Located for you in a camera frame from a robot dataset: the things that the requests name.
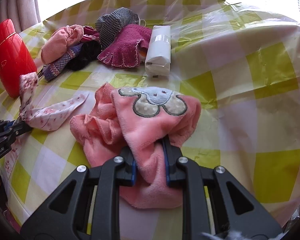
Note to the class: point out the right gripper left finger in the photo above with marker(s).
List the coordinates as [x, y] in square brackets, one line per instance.
[86, 204]

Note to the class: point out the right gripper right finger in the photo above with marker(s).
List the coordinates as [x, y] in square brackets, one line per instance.
[215, 204]

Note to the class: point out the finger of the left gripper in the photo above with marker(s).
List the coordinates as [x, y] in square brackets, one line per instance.
[20, 128]

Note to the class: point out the pink elephant towel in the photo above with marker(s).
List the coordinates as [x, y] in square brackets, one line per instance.
[138, 118]

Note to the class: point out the black white checkered mask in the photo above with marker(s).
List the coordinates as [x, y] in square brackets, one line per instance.
[109, 25]

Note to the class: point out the magenta knit glove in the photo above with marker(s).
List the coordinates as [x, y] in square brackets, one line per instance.
[128, 49]

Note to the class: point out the purple checkered cloth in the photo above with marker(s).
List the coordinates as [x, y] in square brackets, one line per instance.
[75, 59]

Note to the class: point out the red thermos bottle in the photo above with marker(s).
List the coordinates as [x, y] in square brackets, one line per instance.
[15, 58]

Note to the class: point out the pink fabric piece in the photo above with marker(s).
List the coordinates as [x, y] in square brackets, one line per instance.
[60, 41]

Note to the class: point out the pink curtain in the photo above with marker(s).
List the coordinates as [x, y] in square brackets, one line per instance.
[23, 13]

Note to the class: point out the yellow checkered tablecloth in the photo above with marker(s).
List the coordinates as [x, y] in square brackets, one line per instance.
[242, 64]

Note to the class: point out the white wrapped packet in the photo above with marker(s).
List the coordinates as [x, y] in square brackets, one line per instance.
[158, 58]

